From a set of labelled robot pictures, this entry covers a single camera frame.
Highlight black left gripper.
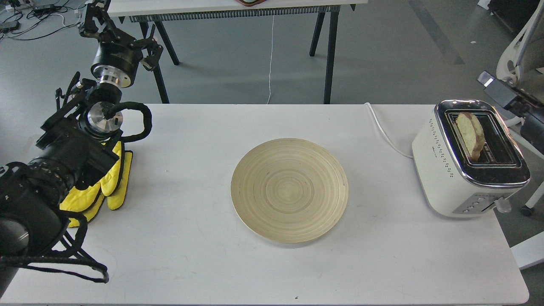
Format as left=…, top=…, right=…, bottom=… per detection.
left=79, top=1, right=164, bottom=88

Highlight slice of bread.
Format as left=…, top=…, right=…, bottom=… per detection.
left=455, top=112, right=485, bottom=162

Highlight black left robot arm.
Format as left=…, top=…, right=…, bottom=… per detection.
left=0, top=0, right=163, bottom=291

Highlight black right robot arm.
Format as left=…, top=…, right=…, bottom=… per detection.
left=477, top=71, right=544, bottom=153

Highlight cream and chrome toaster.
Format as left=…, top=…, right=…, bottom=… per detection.
left=412, top=99, right=530, bottom=218

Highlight white background table black legs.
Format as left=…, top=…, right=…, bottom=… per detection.
left=107, top=0, right=363, bottom=105

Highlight yellow oven mitt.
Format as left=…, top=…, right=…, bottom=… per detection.
left=59, top=141, right=133, bottom=222

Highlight round wooden plate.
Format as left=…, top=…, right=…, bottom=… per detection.
left=230, top=138, right=349, bottom=244

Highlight black floor cables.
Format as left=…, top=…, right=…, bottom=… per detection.
left=0, top=0, right=85, bottom=41

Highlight white hanging cable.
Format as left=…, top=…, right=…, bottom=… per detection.
left=266, top=15, right=275, bottom=105

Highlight white toaster power cable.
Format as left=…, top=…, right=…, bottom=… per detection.
left=365, top=102, right=414, bottom=159

